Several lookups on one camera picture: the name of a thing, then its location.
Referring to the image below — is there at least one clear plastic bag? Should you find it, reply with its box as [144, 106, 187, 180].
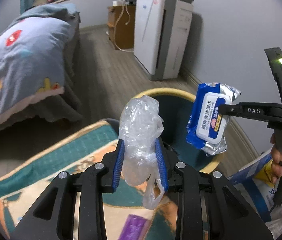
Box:
[119, 95, 165, 210]

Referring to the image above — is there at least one blue wet wipes pack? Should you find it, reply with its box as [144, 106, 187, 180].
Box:
[186, 82, 241, 156]

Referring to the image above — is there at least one person's right hand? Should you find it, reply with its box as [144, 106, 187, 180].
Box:
[270, 134, 282, 183]

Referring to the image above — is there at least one teal bin with yellow rim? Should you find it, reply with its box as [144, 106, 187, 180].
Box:
[135, 88, 223, 173]

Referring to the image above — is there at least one blue and white bag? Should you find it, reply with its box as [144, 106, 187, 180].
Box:
[228, 150, 282, 222]

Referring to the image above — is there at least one purple snack wrapper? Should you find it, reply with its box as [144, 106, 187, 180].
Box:
[118, 215, 149, 240]

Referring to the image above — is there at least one teal and cream floor rug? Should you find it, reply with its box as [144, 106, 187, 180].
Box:
[0, 120, 177, 239]

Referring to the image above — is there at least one wooden side cabinet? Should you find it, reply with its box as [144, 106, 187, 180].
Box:
[107, 5, 136, 50]

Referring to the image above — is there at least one blue cartoon quilt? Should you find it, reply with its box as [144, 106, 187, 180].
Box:
[0, 3, 80, 130]

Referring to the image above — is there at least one white air purifier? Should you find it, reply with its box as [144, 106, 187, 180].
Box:
[134, 0, 193, 81]

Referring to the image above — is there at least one white power cable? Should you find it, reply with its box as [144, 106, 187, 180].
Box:
[112, 0, 135, 53]

